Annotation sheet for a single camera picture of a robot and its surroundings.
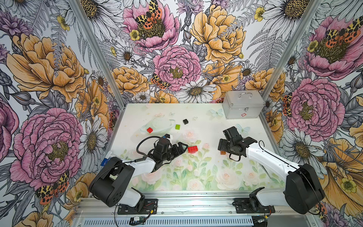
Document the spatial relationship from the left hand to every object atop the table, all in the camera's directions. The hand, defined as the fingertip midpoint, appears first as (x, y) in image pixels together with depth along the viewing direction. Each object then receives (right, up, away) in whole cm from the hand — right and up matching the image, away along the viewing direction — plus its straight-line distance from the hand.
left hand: (183, 152), depth 88 cm
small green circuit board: (-23, -29, -17) cm, 41 cm away
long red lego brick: (+6, +1, +4) cm, 7 cm away
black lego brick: (+1, +18, +20) cm, 27 cm away
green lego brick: (-5, +14, +19) cm, 24 cm away
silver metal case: (+43, +31, +17) cm, 56 cm away
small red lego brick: (-25, +12, +17) cm, 32 cm away
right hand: (+24, +2, -1) cm, 24 cm away
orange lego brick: (+25, -2, +5) cm, 26 cm away
